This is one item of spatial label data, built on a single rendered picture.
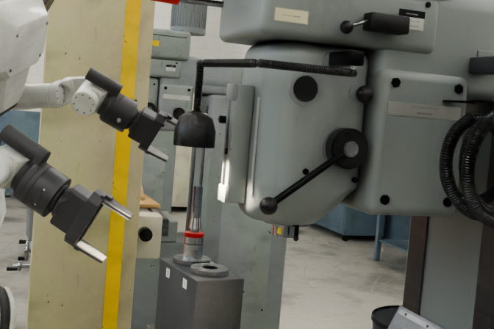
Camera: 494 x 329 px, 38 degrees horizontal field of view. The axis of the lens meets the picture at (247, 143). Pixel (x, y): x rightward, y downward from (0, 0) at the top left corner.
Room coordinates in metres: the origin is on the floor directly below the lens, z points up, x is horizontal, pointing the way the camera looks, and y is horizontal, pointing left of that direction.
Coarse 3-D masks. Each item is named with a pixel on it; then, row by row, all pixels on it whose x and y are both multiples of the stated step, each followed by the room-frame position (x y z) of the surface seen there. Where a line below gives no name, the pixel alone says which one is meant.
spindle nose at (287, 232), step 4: (276, 228) 1.29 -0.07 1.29; (284, 228) 1.29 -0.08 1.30; (288, 228) 1.29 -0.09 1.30; (292, 228) 1.29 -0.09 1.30; (272, 232) 1.31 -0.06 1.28; (276, 232) 1.29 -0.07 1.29; (284, 232) 1.29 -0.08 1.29; (288, 232) 1.29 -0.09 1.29; (292, 232) 1.29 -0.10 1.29; (280, 236) 1.29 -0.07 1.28; (284, 236) 1.29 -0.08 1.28; (288, 236) 1.29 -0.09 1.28; (292, 236) 1.29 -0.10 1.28
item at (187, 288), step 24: (168, 264) 1.69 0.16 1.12; (192, 264) 1.64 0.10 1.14; (216, 264) 1.66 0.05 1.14; (168, 288) 1.68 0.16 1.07; (192, 288) 1.56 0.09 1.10; (216, 288) 1.57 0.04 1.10; (240, 288) 1.60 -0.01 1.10; (168, 312) 1.67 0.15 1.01; (192, 312) 1.55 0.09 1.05; (216, 312) 1.57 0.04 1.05; (240, 312) 1.60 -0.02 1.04
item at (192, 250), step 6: (186, 240) 1.70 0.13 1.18; (192, 240) 1.69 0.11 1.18; (198, 240) 1.69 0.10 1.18; (186, 246) 1.70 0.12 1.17; (192, 246) 1.69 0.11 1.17; (198, 246) 1.70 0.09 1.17; (186, 252) 1.70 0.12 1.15; (192, 252) 1.69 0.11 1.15; (198, 252) 1.70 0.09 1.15; (186, 258) 1.70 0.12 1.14; (192, 258) 1.69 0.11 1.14; (198, 258) 1.70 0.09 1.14
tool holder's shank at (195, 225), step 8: (200, 192) 1.70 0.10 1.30; (192, 200) 1.71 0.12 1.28; (200, 200) 1.71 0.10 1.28; (192, 208) 1.71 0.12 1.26; (200, 208) 1.71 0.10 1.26; (192, 216) 1.71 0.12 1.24; (200, 216) 1.71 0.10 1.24; (192, 224) 1.70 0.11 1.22; (200, 224) 1.71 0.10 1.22; (192, 232) 1.70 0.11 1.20
